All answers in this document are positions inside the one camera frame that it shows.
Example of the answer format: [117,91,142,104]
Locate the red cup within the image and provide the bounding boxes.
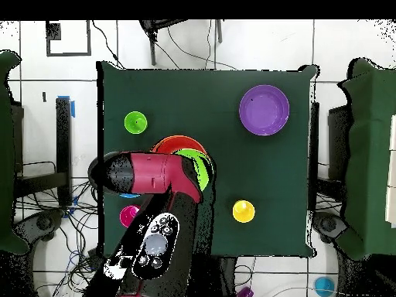
[119,204,141,229]

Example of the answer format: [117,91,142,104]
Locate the green cloth side table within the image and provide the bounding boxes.
[335,58,396,261]
[0,50,30,256]

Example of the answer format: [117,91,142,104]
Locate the black floor cable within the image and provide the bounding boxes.
[91,20,125,70]

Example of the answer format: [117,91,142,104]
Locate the yellow cup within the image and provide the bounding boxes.
[232,200,256,224]

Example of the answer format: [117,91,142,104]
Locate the blue cup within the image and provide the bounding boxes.
[313,276,336,297]

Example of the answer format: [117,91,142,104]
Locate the large yellow-orange bowl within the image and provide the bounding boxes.
[149,135,205,154]

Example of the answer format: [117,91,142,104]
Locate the green cup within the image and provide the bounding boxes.
[124,111,149,135]

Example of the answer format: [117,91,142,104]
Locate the purple bowl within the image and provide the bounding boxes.
[238,84,291,137]

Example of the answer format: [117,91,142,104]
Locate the orange-red shallow bowl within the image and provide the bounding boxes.
[152,136,209,155]

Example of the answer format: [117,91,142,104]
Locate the black floor frame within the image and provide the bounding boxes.
[45,20,92,57]

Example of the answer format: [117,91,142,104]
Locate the tangle of cables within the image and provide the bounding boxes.
[15,177,106,297]

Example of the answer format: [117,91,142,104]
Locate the dark green tablecloth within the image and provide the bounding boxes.
[96,60,319,259]

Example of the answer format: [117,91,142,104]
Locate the green bowl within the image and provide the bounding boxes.
[174,148,215,192]

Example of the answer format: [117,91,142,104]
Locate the black table frame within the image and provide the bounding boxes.
[309,101,350,211]
[13,97,73,207]

